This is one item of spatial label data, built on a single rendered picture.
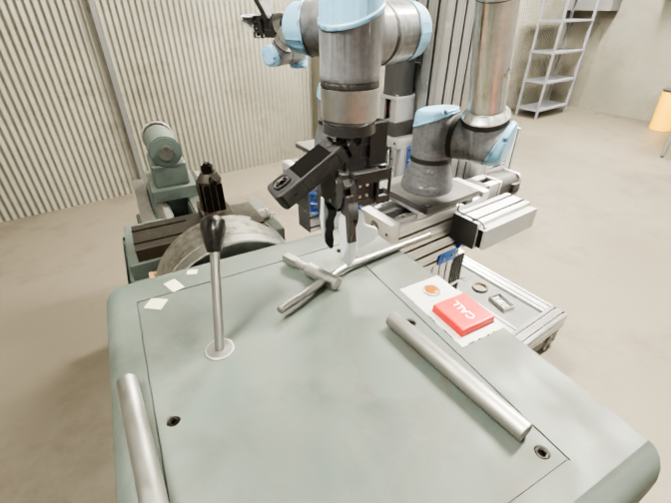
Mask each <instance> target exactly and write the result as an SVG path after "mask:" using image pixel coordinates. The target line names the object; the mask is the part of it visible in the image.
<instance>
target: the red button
mask: <svg viewBox="0 0 671 503"><path fill-rule="evenodd" d="M432 311H433V312H434V313H435V314H436V315H437V316H438V317H440V318H441V319H442V320H443V321H444V322H445V323H446V324H447V325H448V326H450V327H451V328H452V329H453V330H454V331H455V332H456V333H457V334H458V335H460V336H461V337H464V336H466V335H468V334H470V333H472V332H474V331H477V330H479V329H481V328H483V327H485V326H487V325H489V324H492V323H493V321H494V315H493V314H492V313H490V312H489V311H488V310H486V309H485V308H484V307H483V306H481V305H480V304H479V303H477V302H476V301H475V300H473V299H472V298H471V297H470V296H468V295H467V294H466V293H464V292H463V293H461V294H458V295H456V296H453V297H451V298H448V299H446V300H444V301H441V302H439V303H436V304H434V305H433V308H432Z"/></svg>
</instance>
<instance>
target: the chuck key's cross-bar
mask: <svg viewBox="0 0 671 503"><path fill-rule="evenodd" d="M430 238H431V233H426V234H423V235H420V236H418V237H415V238H412V239H410V240H407V241H404V242H401V243H399V244H396V245H393V246H391V247H388V248H385V249H382V250H380V251H375V252H373V253H370V254H367V255H365V256H362V257H359V258H356V259H355V260H354V261H353V263H352V265H351V266H346V264H345V263H344V264H342V265H340V266H339V267H337V268H336V269H334V270H333V271H331V273H333V274H335V275H337V276H339V275H340V274H342V273H343V272H345V271H346V270H348V269H351V268H353V267H356V266H358V265H361V264H364V263H366V262H369V261H371V260H374V259H377V258H379V257H382V256H385V255H387V254H390V253H392V252H397V251H399V250H402V249H404V248H407V247H410V246H412V245H415V244H418V243H420V242H423V241H425V240H428V239H430ZM324 285H326V281H325V279H324V278H320V279H319V280H317V281H316V282H314V283H313V284H311V285H310V286H308V287H306V288H305V289H303V290H302V291H300V292H299V293H297V294H296V295H294V296H293V297H291V298H289V299H288V300H286V301H285V302H283V303H282V304H280V305H279V306H278V307H277V310H278V312H279V313H284V312H285V311H287V310H288V309H290V308H291V307H293V306H294V305H296V304H297V303H299V302H300V301H302V300H303V299H305V298H306V297H308V296H309V295H311V294H312V293H314V292H315V291H317V290H318V289H320V288H321V287H323V286H324Z"/></svg>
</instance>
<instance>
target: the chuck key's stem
mask: <svg viewBox="0 0 671 503"><path fill-rule="evenodd" d="M283 262H284V263H286V264H288V265H290V266H292V267H293V268H296V267H297V268H299V269H300V270H302V271H303V272H304V274H305V275H306V276H308V277H310V278H312V279H314V280H319V279H320V278H324V279H325V281H326V286H327V287H329V288H331V289H332V290H336V289H338V288H339V287H340V285H341V278H340V277H339V276H337V275H335V274H333V273H331V272H329V271H327V270H325V269H323V268H321V267H319V266H317V265H315V264H313V263H311V262H310V263H306V262H304V261H302V260H301V259H300V258H299V257H297V256H295V255H293V254H291V253H289V252H287V253H285V254H283Z"/></svg>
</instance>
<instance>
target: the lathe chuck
mask: <svg viewBox="0 0 671 503"><path fill-rule="evenodd" d="M221 218H223V219H224V220H225V222H226V228H227V229H226V236H229V235H234V234H244V233H253V234H262V235H267V236H270V237H273V238H276V239H278V240H280V241H282V242H283V243H286V241H285V240H284V239H283V237H282V236H281V235H280V234H279V233H278V232H277V231H276V230H275V229H274V228H273V227H271V226H270V225H268V224H267V223H263V224H262V225H261V224H258V223H254V222H253V221H251V217H246V216H222V217H221ZM203 245H204V242H203V239H202V235H201V234H200V224H197V225H195V226H193V227H191V228H189V229H188V230H186V231H185V232H183V233H182V234H181V235H180V236H178V237H177V238H176V239H175V240H174V241H173V242H172V243H171V244H170V246H169V247H168V248H167V250H166V251H165V253H164V254H163V256H162V258H161V260H160V263H159V265H158V269H157V273H156V276H160V275H163V274H167V273H171V272H173V271H174V270H175V268H176V267H177V266H178V265H179V264H180V262H181V261H182V260H183V259H184V258H186V257H187V256H188V255H189V254H190V253H192V252H193V251H195V250H196V249H198V248H199V247H201V246H203Z"/></svg>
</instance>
